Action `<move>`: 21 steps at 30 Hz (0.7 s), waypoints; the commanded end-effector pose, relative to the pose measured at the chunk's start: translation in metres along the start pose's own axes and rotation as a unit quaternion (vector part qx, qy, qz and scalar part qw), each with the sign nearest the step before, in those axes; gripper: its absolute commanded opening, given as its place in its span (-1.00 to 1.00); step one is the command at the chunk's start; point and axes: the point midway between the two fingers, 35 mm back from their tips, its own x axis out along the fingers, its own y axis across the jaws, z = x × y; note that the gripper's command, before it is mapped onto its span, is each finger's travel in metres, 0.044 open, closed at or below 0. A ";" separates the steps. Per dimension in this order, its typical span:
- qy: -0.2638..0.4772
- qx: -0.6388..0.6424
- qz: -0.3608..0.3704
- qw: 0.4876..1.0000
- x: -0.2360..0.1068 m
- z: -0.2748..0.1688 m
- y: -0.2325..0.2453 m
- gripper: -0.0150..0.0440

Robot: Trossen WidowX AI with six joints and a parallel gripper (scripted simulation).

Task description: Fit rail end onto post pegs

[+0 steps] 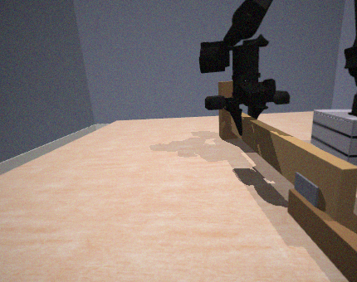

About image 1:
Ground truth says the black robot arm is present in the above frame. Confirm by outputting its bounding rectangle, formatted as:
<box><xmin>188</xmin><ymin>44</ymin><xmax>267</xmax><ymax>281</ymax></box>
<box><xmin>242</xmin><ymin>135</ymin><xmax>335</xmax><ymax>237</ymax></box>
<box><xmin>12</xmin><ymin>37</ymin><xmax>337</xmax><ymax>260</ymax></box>
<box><xmin>199</xmin><ymin>0</ymin><xmax>357</xmax><ymax>107</ymax></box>

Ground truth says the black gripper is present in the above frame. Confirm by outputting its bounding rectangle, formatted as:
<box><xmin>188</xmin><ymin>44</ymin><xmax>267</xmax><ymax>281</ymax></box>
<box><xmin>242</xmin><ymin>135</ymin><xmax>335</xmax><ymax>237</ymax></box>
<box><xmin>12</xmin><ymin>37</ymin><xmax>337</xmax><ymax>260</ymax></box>
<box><xmin>205</xmin><ymin>69</ymin><xmax>290</xmax><ymax>136</ymax></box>

